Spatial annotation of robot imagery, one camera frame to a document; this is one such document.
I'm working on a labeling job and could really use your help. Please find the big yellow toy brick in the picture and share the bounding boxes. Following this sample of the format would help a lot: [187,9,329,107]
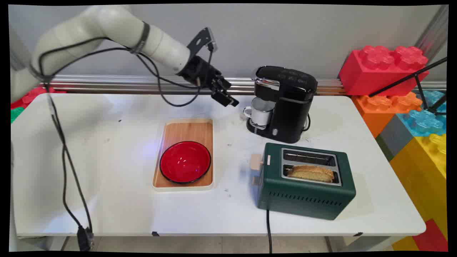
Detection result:
[389,133,447,247]

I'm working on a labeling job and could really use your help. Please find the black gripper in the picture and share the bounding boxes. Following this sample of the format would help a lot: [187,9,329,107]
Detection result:
[177,55,240,108]

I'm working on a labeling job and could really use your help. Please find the aluminium horizontal rail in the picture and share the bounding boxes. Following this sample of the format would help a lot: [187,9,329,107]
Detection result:
[37,74,447,95]

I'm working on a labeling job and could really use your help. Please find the green two-slot toaster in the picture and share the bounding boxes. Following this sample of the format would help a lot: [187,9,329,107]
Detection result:
[256,143,357,221]

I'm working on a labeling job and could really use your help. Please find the aluminium vertical post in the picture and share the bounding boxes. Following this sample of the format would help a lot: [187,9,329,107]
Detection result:
[415,5,449,62]

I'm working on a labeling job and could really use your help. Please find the black toaster power cord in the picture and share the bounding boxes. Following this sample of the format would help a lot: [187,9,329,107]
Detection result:
[266,210,274,254]

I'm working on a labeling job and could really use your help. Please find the black coffee machine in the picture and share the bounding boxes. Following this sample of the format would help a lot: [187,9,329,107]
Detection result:
[246,66,318,144]

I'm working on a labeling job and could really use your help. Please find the black velcro strap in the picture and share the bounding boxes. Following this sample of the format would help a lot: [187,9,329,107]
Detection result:
[130,21,151,55]

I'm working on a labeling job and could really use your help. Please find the slice of toast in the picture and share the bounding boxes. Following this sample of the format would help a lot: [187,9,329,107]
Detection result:
[287,165,335,183]

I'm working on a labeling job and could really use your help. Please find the black tripod stand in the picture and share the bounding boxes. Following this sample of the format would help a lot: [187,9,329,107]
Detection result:
[369,57,447,115]

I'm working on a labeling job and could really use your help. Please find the wooden serving tray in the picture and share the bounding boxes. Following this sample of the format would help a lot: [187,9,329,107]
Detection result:
[152,119,215,192]

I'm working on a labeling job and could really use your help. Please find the black camera cable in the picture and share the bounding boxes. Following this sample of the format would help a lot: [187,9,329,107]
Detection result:
[30,36,218,252]

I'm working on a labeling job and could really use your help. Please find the red bowl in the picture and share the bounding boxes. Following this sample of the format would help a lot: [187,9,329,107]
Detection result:
[159,141,212,185]

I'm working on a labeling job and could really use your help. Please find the white enamel mug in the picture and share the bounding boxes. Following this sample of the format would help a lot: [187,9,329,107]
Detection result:
[243,97,276,127]

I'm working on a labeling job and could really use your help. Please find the big red toy brick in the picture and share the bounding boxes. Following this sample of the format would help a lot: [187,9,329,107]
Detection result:
[339,45,430,96]

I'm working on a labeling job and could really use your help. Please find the big grey toy brick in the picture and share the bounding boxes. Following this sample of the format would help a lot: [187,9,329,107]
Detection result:
[378,114,415,158]

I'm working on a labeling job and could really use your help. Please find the big orange toy brick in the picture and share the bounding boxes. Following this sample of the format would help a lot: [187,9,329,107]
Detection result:
[352,92,424,138]

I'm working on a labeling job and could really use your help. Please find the big translucent blue toy brick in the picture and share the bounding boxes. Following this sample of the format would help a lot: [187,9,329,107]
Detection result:
[396,90,447,137]

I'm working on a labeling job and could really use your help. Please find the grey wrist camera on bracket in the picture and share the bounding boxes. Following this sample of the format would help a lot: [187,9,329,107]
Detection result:
[186,27,218,58]

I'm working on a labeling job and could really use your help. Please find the beige toaster lever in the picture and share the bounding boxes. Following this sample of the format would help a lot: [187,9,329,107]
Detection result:
[250,154,264,171]

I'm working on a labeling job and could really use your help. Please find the green toy brick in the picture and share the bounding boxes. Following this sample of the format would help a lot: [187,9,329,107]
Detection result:
[11,106,26,124]

